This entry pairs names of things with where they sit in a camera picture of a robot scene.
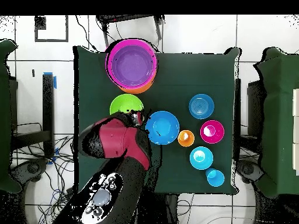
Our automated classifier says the small crimson bowl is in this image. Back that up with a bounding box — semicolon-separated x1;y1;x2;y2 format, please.
200;120;225;145

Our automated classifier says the large orange bowl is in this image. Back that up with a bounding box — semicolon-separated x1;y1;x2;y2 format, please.
119;76;157;95

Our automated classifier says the black square frame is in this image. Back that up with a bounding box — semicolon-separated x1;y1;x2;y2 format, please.
34;15;69;43

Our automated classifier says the small ribbed cyan bowl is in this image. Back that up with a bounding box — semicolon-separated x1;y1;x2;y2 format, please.
189;146;214;170

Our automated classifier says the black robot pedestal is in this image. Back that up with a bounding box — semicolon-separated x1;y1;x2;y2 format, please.
140;193;179;224

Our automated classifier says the blue cup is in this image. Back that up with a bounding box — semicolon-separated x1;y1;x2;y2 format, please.
205;167;225;188

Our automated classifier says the green clothed side table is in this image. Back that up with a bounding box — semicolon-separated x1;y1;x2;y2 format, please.
253;45;299;200
0;38;22;194

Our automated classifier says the orange cup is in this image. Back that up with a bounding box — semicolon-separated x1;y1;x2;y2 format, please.
177;129;195;148

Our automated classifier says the black bench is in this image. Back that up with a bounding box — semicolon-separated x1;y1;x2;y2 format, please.
10;73;55;159
234;78;266;162

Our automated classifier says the green bowl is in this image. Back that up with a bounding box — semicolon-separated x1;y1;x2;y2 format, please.
109;93;145;116

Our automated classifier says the large pink bowl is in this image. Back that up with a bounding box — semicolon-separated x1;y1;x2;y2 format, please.
105;38;158;90

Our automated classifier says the translucent blue bowl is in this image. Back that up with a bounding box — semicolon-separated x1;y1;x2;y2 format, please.
188;93;215;120

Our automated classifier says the white drawer unit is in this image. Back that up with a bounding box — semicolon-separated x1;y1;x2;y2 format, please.
292;88;299;176

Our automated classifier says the blue tape strip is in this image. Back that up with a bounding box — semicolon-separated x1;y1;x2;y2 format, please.
43;72;57;89

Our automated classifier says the dark green tablecloth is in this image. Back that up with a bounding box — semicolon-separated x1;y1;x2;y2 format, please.
72;45;241;196

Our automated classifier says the black stool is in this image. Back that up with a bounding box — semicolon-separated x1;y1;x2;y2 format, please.
96;15;166;49

